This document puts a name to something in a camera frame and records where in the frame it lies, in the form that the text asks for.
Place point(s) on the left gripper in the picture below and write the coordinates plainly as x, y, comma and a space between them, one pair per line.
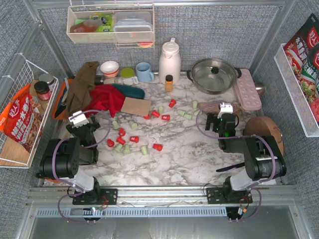
83, 128

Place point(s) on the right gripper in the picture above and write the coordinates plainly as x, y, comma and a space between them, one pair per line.
215, 122

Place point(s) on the red capsule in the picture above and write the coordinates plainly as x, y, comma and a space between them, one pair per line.
110, 143
158, 147
120, 140
172, 103
122, 132
147, 117
155, 114

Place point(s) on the green capsule mid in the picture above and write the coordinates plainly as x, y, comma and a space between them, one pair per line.
115, 125
133, 124
127, 150

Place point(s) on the brown cloth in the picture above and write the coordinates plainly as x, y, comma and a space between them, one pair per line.
78, 97

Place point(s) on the red cloth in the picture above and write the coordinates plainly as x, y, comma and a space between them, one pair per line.
106, 98

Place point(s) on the brown cardboard sheet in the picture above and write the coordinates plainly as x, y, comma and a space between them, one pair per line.
136, 106

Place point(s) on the teal storage basket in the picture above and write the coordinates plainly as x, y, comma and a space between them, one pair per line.
129, 91

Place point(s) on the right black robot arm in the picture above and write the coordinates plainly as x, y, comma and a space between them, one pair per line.
262, 148

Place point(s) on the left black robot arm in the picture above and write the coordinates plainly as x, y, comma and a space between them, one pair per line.
80, 149

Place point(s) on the orange tray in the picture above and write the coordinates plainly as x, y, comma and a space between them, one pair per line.
57, 104

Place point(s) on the green capsule right cluster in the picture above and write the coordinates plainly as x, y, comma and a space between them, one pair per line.
197, 112

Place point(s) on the round wooden board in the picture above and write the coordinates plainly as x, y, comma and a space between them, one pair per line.
264, 126

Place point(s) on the green capsule lower left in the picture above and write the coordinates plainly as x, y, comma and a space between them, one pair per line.
118, 148

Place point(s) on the green capsule upper right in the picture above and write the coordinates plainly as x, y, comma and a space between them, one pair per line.
194, 105

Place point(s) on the green capsule right low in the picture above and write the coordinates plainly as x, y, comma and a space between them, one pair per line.
188, 116

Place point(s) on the pink egg tray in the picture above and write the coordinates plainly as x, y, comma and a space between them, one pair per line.
246, 92

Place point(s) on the purple knife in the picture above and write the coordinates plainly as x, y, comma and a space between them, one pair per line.
230, 167

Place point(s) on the green capsule right left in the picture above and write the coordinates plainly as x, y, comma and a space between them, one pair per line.
181, 112

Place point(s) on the steel pot with lid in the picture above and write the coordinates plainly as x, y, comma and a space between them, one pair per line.
213, 76

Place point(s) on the red capsule two lower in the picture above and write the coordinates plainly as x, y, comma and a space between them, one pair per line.
134, 139

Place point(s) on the steel ladle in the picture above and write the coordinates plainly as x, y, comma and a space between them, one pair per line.
260, 88

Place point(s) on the red capsule number two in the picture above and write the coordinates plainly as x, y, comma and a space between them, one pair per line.
165, 117

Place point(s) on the red lid jar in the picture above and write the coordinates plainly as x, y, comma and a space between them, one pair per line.
43, 91

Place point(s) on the green capsule bottom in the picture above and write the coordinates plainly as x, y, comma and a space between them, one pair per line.
144, 150

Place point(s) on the silver lid jar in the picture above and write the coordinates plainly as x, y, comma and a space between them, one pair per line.
49, 79

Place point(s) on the red seasoning bag left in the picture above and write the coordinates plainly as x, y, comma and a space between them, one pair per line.
19, 121

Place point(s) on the white orange striped bowl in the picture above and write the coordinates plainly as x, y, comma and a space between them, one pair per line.
110, 69

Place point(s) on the orange spice jar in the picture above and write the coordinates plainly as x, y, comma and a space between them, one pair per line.
168, 83

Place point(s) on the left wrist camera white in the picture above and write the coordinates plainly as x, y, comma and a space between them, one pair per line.
78, 119

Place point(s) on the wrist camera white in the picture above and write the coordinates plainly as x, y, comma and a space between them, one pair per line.
78, 119
225, 108

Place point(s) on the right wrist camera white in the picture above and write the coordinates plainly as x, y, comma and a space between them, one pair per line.
225, 108

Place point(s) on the white wire basket left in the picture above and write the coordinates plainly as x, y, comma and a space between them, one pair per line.
12, 154

